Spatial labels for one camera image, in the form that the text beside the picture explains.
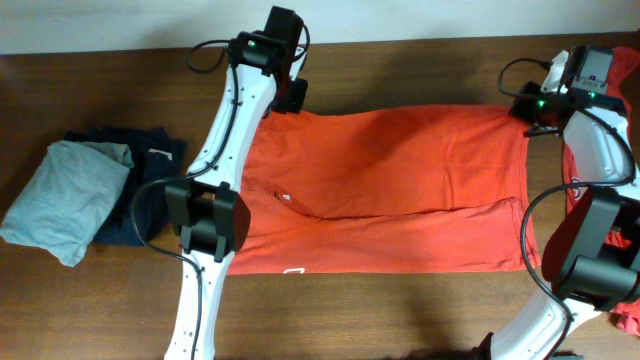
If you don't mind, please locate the grey folded shirt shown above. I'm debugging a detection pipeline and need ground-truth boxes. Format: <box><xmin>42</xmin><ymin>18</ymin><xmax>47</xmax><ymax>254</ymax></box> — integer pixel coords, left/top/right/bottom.
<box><xmin>1</xmin><ymin>140</ymin><xmax>134</xmax><ymax>267</ymax></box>

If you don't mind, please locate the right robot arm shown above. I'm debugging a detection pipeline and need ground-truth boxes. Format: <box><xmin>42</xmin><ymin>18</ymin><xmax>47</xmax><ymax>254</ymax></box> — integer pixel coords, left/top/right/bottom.
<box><xmin>471</xmin><ymin>45</ymin><xmax>639</xmax><ymax>359</ymax></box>

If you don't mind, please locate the navy folded garment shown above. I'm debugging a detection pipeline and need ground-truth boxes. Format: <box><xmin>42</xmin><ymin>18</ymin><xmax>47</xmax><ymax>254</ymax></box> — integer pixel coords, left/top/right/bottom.
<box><xmin>64</xmin><ymin>127</ymin><xmax>187</xmax><ymax>246</ymax></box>

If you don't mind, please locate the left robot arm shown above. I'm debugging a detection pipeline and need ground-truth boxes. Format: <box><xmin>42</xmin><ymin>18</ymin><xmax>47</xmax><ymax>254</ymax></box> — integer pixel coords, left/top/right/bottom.
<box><xmin>165</xmin><ymin>30</ymin><xmax>310</xmax><ymax>359</ymax></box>

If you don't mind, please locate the orange FRAM t-shirt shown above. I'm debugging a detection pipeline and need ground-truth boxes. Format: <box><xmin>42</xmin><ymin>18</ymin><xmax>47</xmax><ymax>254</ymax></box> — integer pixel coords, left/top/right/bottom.
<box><xmin>230</xmin><ymin>105</ymin><xmax>540</xmax><ymax>275</ymax></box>

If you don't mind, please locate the right black cable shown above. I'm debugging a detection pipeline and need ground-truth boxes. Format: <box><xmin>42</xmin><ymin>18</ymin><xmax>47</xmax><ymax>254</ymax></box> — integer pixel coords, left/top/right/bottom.
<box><xmin>498</xmin><ymin>57</ymin><xmax>639</xmax><ymax>360</ymax></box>

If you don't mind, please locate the red crumpled shirt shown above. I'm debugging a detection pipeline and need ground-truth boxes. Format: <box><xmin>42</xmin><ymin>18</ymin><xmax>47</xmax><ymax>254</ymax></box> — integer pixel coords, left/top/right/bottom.
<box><xmin>562</xmin><ymin>47</ymin><xmax>639</xmax><ymax>336</ymax></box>

